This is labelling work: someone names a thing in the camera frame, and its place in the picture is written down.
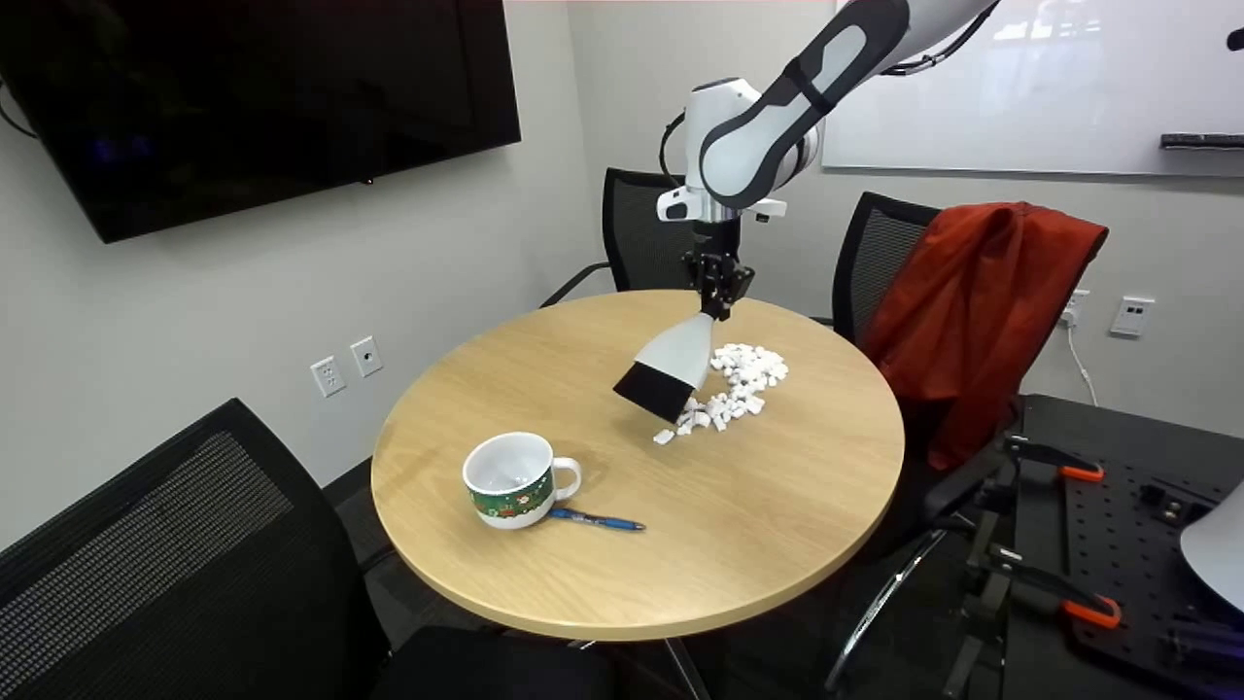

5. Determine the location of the black chair behind table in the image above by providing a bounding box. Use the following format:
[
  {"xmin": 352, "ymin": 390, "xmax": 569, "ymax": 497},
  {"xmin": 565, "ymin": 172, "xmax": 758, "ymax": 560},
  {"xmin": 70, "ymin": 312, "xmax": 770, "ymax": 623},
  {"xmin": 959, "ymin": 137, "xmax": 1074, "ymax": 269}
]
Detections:
[{"xmin": 549, "ymin": 165, "xmax": 737, "ymax": 302}]

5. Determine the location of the white wall outlet plate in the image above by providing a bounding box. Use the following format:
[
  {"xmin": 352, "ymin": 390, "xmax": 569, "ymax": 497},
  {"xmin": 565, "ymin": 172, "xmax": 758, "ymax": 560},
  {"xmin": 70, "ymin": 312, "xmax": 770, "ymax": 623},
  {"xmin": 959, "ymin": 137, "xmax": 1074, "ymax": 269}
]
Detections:
[{"xmin": 1109, "ymin": 295, "xmax": 1153, "ymax": 337}]

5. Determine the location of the red jacket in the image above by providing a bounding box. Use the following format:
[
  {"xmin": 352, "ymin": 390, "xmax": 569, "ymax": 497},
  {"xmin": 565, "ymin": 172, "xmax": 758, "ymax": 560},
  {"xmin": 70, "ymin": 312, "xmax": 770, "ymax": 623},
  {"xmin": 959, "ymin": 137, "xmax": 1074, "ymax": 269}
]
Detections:
[{"xmin": 863, "ymin": 203, "xmax": 1109, "ymax": 471}]

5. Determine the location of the black mesh chair foreground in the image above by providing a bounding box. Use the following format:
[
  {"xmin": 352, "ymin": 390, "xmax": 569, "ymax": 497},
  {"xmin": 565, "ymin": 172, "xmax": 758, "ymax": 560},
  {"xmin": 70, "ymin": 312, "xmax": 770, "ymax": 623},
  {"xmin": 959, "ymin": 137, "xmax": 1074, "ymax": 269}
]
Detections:
[{"xmin": 0, "ymin": 400, "xmax": 390, "ymax": 700}]

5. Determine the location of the black office chair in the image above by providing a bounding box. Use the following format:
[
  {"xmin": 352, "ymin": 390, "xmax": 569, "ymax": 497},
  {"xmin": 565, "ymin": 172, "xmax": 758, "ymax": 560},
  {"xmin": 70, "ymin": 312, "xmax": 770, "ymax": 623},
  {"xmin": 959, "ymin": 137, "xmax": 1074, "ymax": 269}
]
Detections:
[{"xmin": 853, "ymin": 203, "xmax": 1048, "ymax": 504}]

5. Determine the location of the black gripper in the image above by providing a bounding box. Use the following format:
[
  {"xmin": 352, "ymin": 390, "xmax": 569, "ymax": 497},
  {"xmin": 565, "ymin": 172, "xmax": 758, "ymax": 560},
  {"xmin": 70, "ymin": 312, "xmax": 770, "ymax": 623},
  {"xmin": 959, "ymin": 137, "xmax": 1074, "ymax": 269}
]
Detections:
[{"xmin": 684, "ymin": 220, "xmax": 754, "ymax": 318}]

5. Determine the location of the black wall television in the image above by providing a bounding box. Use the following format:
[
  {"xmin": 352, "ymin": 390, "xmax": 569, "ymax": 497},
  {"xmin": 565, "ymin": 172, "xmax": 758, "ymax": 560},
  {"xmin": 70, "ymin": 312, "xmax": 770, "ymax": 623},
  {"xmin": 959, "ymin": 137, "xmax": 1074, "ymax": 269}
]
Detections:
[{"xmin": 0, "ymin": 0, "xmax": 521, "ymax": 242}]

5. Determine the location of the blue pen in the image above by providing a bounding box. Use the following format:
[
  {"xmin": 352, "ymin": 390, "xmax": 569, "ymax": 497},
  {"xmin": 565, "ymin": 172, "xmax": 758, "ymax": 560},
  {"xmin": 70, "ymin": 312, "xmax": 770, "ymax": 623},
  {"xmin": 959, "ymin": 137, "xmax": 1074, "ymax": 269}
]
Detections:
[{"xmin": 549, "ymin": 504, "xmax": 645, "ymax": 534}]

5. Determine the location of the white whiteboard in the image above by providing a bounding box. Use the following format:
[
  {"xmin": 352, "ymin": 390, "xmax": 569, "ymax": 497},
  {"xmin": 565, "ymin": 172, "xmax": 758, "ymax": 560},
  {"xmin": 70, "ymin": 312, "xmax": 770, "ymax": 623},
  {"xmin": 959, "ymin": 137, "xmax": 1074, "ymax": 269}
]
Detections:
[{"xmin": 819, "ymin": 0, "xmax": 1244, "ymax": 177}]

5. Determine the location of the pile of white foam pieces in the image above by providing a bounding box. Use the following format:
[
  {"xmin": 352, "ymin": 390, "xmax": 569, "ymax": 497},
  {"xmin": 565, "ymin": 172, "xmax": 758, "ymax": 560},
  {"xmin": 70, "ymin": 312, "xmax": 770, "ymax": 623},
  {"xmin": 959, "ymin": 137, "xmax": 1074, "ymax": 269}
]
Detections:
[{"xmin": 654, "ymin": 342, "xmax": 789, "ymax": 448}]

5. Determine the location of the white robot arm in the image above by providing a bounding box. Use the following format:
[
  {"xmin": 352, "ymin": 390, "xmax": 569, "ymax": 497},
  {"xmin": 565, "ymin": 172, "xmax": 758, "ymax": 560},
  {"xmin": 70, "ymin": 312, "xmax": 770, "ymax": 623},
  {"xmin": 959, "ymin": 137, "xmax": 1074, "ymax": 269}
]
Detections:
[{"xmin": 658, "ymin": 0, "xmax": 1000, "ymax": 318}]

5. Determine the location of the black clamp with orange tips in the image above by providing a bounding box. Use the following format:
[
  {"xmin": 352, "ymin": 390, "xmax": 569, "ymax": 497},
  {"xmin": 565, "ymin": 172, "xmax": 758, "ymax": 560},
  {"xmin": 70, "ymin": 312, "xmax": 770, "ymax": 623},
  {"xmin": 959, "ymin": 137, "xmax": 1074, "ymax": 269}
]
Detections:
[{"xmin": 942, "ymin": 435, "xmax": 1125, "ymax": 700}]

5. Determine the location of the round wooden table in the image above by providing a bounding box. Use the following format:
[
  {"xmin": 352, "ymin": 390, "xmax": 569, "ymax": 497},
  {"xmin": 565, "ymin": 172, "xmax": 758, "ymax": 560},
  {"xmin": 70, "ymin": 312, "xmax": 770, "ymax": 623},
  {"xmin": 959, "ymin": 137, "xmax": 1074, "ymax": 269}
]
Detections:
[{"xmin": 370, "ymin": 291, "xmax": 907, "ymax": 642}]

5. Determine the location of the white and green mug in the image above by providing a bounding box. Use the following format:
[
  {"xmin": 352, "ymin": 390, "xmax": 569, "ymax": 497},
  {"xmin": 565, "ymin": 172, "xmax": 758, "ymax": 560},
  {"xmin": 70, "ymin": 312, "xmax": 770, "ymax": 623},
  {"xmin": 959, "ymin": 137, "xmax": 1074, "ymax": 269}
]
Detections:
[{"xmin": 460, "ymin": 430, "xmax": 583, "ymax": 534}]

